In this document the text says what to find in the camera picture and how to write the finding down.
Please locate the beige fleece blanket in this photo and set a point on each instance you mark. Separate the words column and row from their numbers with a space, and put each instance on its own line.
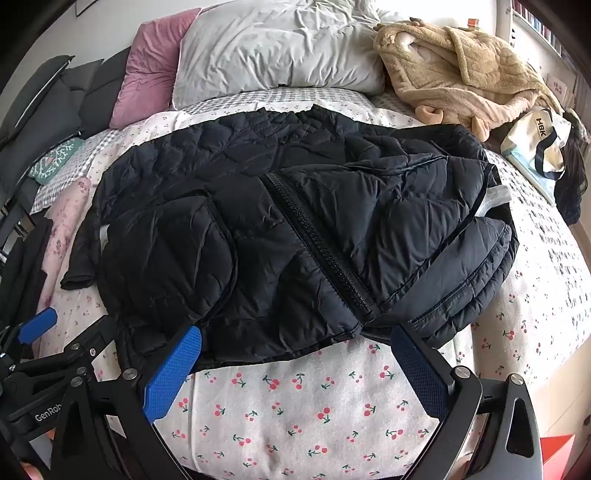
column 466, row 74

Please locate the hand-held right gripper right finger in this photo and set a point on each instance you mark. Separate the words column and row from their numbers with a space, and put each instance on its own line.
column 418, row 374

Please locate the teal patterned cushion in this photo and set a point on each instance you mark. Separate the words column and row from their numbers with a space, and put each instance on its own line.
column 55, row 159

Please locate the dark cloth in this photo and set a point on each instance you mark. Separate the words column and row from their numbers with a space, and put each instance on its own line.
column 572, row 175

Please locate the cherry print bedsheet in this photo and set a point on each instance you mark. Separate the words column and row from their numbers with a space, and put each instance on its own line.
column 300, row 415

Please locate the white tote bag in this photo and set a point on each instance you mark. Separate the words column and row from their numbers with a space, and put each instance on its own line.
column 535, row 152

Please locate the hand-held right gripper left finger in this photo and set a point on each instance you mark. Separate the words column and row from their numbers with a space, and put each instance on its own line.
column 173, row 374

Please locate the white pillow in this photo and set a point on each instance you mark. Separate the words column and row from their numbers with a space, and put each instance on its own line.
column 277, row 46

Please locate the black puffer jacket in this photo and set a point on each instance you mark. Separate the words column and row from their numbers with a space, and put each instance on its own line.
column 286, row 221

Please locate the dark grey padded chair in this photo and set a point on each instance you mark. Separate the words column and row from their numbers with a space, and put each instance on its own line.
column 46, row 106

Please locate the black metal frame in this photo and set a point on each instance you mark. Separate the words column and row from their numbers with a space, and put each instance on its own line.
column 23, row 267

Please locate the pink floral cloth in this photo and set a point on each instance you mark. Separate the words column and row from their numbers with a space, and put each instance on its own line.
column 64, row 217

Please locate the red box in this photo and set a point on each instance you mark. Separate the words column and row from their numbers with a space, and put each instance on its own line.
column 556, row 454

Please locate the white bookshelf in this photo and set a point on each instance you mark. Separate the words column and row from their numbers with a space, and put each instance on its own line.
column 549, row 41

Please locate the pink velvet pillow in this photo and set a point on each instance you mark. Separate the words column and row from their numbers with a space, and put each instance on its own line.
column 147, row 69

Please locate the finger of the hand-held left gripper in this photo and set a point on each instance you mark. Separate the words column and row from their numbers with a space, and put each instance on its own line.
column 39, row 322
column 87, row 344

